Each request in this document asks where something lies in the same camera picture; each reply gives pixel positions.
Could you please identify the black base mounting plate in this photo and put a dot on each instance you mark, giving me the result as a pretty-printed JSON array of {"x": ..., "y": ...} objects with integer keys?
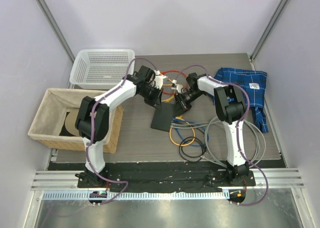
[{"x": 158, "y": 173}]

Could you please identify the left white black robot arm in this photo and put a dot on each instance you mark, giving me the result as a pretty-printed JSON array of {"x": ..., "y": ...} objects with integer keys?
[{"x": 93, "y": 119}]

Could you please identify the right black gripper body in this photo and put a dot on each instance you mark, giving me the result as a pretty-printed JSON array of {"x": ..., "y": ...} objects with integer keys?
[{"x": 186, "y": 98}]

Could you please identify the white perforated plastic basket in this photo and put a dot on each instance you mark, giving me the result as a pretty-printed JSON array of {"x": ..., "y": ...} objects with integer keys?
[{"x": 101, "y": 69}]

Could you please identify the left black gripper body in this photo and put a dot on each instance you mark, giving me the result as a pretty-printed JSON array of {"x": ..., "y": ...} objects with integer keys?
[{"x": 150, "y": 94}]

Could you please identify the aluminium frame rail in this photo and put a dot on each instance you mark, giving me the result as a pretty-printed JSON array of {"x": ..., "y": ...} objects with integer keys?
[{"x": 273, "y": 178}]

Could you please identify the white slotted cable duct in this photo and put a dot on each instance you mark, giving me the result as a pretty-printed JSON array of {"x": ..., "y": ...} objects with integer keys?
[{"x": 92, "y": 195}]

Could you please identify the blue plaid cloth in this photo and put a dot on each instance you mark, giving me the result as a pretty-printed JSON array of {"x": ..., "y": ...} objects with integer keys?
[{"x": 254, "y": 83}]

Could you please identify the black network switch box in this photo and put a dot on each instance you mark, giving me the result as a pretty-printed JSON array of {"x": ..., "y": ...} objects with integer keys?
[{"x": 162, "y": 117}]

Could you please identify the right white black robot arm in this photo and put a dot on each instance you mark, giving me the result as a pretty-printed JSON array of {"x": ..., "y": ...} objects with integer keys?
[{"x": 231, "y": 109}]

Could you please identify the wicker basket with liner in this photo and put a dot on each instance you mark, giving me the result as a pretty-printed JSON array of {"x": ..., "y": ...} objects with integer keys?
[{"x": 51, "y": 114}]

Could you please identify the brown tape roll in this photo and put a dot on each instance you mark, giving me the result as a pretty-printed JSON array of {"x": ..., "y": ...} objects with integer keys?
[{"x": 70, "y": 123}]

